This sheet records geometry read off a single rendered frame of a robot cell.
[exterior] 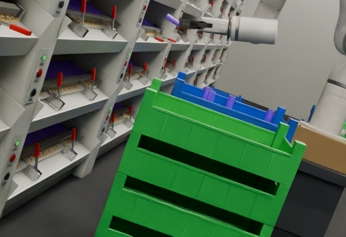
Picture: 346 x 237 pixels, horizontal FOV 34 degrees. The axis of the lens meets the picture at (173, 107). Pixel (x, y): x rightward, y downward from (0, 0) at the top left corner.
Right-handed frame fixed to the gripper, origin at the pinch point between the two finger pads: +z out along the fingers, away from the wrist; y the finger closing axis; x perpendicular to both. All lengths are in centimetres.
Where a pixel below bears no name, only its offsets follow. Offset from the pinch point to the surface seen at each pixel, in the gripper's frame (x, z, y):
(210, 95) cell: 19, -16, 57
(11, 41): 10, 18, 99
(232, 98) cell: 20, -21, 49
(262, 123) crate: 24, -29, 64
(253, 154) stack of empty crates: 25, -27, 96
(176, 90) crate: 18, -8, 67
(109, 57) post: 13.7, 21.1, 17.9
